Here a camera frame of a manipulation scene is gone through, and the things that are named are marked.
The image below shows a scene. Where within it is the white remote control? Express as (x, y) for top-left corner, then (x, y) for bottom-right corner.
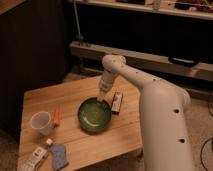
(21, 146), (48, 171)

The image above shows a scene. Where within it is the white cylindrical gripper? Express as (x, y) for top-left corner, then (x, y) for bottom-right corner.
(97, 70), (117, 101)

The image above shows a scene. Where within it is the clear plastic cup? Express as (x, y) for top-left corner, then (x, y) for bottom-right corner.
(30, 111), (53, 135)

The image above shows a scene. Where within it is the wooden table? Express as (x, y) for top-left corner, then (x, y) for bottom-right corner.
(18, 77), (144, 171)

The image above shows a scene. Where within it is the upper shelf with clutter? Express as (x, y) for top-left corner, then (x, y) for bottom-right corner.
(67, 0), (213, 21)

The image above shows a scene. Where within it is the blue cloth sponge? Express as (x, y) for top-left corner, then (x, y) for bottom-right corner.
(50, 144), (69, 171)

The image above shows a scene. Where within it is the green ceramic bowl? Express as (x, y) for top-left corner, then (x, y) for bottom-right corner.
(78, 97), (111, 133)

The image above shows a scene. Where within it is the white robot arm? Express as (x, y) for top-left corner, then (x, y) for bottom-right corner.
(97, 55), (195, 171)

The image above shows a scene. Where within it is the metal vertical pole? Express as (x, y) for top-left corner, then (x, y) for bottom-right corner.
(73, 0), (83, 45)

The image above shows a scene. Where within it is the long grey bench rail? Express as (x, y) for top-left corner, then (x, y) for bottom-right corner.
(69, 41), (213, 82)

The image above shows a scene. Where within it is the black handle on bench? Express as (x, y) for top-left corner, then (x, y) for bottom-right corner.
(168, 57), (199, 67)

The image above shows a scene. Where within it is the small white cube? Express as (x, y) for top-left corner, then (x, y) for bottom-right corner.
(46, 138), (53, 146)

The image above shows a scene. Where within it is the black cable on floor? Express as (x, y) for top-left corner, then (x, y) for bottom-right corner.
(200, 138), (213, 171)

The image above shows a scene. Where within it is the orange marker pen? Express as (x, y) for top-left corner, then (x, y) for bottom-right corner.
(53, 107), (60, 127)

